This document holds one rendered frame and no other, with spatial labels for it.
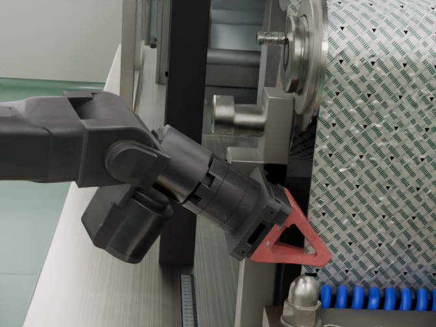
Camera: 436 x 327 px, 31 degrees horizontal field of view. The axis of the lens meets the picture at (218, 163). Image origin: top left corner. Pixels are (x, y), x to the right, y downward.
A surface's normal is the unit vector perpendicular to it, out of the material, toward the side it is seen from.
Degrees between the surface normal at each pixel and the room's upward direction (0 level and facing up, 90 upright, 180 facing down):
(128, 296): 0
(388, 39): 65
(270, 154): 90
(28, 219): 0
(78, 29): 90
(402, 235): 90
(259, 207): 60
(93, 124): 14
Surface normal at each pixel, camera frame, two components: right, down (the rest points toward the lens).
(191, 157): 0.40, -0.28
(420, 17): 0.09, -0.51
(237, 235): -0.83, -0.52
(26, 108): 0.20, -0.85
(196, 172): 0.25, 0.00
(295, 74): 0.04, 0.57
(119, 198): -0.70, -0.32
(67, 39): 0.07, 0.30
